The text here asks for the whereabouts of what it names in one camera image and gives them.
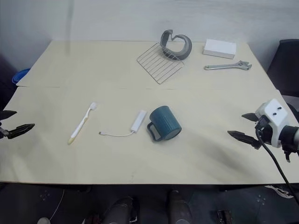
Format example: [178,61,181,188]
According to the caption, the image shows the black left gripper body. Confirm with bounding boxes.
[0,120,9,140]

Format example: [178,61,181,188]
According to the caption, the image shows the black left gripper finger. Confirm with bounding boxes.
[0,110,18,120]
[4,123,36,140]

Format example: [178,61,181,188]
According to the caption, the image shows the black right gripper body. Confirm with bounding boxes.
[254,116,274,146]

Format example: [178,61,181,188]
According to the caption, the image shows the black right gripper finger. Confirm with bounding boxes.
[227,130,262,150]
[241,112,259,123]

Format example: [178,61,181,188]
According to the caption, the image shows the blue round object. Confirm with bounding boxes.
[12,68,31,84]

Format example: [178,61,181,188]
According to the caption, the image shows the silver adjustable wrench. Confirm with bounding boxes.
[203,60,252,71]

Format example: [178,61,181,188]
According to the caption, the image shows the black chair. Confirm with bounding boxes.
[267,39,299,98]

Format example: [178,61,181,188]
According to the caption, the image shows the white yellow toothbrush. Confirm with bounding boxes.
[67,102,98,145]

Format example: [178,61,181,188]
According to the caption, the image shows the white rectangular box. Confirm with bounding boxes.
[202,38,237,60]

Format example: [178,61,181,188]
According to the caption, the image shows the teal ribbed mug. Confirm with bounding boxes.
[146,105,182,143]

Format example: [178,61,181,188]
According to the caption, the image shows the dark rounded robot foot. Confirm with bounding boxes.
[102,196,139,224]
[168,190,192,224]

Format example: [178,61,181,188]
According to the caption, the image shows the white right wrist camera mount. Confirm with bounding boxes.
[255,98,292,148]

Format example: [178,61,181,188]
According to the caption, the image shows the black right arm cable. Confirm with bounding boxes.
[255,122,299,206]

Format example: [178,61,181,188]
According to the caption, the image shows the grey curved strap band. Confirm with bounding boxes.
[160,29,193,61]

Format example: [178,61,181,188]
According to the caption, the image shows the metal wire rack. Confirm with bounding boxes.
[136,42,185,85]

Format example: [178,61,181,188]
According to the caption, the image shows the white usb adapter with cable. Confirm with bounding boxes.
[99,110,148,138]

